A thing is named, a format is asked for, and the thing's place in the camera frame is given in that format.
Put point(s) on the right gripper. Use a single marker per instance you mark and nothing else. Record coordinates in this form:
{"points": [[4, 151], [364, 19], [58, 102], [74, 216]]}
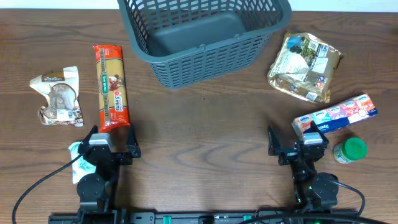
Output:
{"points": [[275, 147]]}

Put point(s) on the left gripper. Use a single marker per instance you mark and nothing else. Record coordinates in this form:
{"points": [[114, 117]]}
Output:
{"points": [[125, 158]]}

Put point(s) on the orange spaghetti packet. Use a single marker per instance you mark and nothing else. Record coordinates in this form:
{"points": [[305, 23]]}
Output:
{"points": [[113, 105]]}

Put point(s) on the green lid jar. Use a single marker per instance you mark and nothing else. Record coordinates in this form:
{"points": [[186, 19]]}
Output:
{"points": [[350, 150]]}

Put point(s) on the gold foil snack bag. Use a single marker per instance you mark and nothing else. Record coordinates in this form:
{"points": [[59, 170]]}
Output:
{"points": [[304, 67]]}

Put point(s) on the white brown nuts bag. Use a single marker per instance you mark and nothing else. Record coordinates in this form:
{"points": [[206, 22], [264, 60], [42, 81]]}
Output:
{"points": [[61, 90]]}

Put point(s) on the Kleenex tissue multipack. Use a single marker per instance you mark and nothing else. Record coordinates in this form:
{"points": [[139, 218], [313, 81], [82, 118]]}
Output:
{"points": [[348, 112]]}

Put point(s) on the grey plastic basket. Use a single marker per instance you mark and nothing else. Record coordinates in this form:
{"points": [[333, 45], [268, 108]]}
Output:
{"points": [[189, 41]]}

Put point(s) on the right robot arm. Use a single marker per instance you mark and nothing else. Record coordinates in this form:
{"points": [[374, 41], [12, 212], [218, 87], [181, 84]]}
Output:
{"points": [[314, 191]]}

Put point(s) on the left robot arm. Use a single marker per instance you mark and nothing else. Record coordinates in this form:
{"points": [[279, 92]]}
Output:
{"points": [[97, 190]]}

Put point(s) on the teal white small sachet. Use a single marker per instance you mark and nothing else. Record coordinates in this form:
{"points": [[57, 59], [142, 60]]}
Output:
{"points": [[80, 168]]}

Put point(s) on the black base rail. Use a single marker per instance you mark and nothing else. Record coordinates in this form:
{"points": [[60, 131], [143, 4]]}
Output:
{"points": [[205, 217]]}

